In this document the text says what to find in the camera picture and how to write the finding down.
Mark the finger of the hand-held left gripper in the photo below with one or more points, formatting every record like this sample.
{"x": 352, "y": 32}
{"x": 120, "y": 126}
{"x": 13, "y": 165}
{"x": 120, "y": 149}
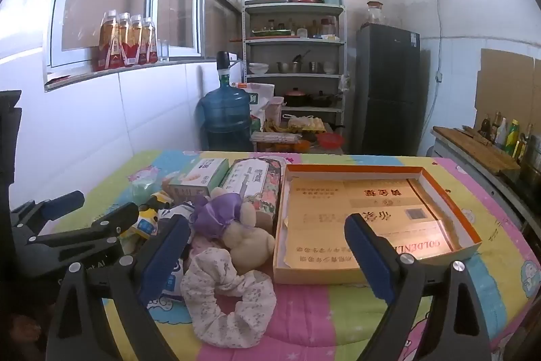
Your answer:
{"x": 63, "y": 203}
{"x": 105, "y": 225}

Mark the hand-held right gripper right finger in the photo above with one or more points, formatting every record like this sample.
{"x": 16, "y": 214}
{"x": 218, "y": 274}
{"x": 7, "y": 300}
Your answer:
{"x": 367, "y": 259}

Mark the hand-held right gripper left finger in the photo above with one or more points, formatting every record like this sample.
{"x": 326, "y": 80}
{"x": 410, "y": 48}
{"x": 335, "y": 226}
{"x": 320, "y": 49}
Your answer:
{"x": 162, "y": 257}

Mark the white tissue packet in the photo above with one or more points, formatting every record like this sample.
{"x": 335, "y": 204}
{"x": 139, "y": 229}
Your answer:
{"x": 174, "y": 280}

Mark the white floral scrunchie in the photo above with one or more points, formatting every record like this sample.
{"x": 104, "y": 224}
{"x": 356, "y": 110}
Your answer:
{"x": 207, "y": 272}

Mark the orange cardboard box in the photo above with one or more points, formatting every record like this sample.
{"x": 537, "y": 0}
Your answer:
{"x": 329, "y": 217}

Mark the beige plush bear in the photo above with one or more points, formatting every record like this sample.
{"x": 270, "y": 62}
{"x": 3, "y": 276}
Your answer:
{"x": 247, "y": 244}

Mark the small packet with blue label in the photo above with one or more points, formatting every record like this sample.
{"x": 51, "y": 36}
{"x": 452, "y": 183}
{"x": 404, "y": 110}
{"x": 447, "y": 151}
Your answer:
{"x": 143, "y": 228}

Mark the green sponge in plastic bag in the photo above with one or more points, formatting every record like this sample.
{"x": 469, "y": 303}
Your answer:
{"x": 141, "y": 187}

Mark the yellow black small toy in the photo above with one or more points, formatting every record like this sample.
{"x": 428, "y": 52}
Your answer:
{"x": 157, "y": 201}

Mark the colourful printed blanket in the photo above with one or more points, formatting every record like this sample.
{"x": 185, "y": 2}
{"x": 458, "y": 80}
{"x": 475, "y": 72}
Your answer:
{"x": 317, "y": 314}

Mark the green tissue box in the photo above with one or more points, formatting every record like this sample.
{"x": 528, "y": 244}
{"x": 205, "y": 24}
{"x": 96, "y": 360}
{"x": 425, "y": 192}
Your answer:
{"x": 198, "y": 175}

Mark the floral tissue pack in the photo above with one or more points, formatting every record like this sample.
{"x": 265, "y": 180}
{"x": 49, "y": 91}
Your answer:
{"x": 253, "y": 179}

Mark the bag of eggs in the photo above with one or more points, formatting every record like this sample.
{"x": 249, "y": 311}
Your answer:
{"x": 306, "y": 123}

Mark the wooden cutting board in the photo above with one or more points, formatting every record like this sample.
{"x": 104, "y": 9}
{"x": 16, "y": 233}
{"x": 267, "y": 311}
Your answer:
{"x": 473, "y": 149}

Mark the grey counter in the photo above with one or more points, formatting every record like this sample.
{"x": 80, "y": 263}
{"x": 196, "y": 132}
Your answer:
{"x": 507, "y": 192}

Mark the blue water jug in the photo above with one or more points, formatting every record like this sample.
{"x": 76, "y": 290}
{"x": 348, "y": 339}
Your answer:
{"x": 224, "y": 111}

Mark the bunch of bananas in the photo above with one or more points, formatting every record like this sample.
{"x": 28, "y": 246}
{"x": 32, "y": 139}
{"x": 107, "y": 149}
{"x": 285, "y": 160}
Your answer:
{"x": 274, "y": 127}

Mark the black wok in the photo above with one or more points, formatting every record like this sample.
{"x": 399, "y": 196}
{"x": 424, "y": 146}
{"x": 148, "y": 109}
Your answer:
{"x": 323, "y": 99}

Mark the bottles on window sill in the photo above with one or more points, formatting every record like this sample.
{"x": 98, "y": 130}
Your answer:
{"x": 107, "y": 44}

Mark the dark grey fridge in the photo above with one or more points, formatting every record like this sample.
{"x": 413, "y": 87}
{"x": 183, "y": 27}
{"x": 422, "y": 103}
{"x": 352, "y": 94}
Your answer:
{"x": 386, "y": 90}

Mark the orange drink bottle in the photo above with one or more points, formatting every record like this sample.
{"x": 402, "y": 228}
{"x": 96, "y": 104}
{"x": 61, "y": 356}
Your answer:
{"x": 124, "y": 41}
{"x": 136, "y": 41}
{"x": 148, "y": 41}

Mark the dark red clay pot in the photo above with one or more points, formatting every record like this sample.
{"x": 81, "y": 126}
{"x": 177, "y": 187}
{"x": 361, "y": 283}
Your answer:
{"x": 296, "y": 98}

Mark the clear drinking glass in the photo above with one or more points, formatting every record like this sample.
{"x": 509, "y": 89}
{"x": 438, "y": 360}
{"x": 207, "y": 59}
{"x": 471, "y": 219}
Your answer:
{"x": 163, "y": 51}

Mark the white sack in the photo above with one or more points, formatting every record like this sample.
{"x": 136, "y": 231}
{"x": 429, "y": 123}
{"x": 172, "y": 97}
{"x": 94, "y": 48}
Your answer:
{"x": 260, "y": 98}

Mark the metal pot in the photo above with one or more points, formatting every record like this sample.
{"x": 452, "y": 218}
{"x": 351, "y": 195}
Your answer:
{"x": 532, "y": 166}

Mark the row of condiment bottles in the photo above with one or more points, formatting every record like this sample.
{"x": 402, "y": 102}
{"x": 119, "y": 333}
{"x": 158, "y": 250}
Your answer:
{"x": 512, "y": 137}

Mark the black water pump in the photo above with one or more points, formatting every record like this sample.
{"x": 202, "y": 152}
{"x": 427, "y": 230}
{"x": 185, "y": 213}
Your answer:
{"x": 223, "y": 63}

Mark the stack of white bowls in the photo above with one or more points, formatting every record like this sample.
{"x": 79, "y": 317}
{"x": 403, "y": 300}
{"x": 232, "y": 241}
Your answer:
{"x": 258, "y": 68}

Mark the cardboard sheet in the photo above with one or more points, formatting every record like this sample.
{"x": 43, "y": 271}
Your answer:
{"x": 507, "y": 86}

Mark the white metal shelf rack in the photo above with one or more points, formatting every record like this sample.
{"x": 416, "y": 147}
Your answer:
{"x": 296, "y": 42}

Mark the glass jar with brown lid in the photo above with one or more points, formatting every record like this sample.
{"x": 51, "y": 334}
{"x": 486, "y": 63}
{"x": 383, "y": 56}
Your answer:
{"x": 375, "y": 15}

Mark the wall outlet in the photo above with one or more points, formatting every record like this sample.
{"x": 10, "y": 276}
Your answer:
{"x": 439, "y": 77}

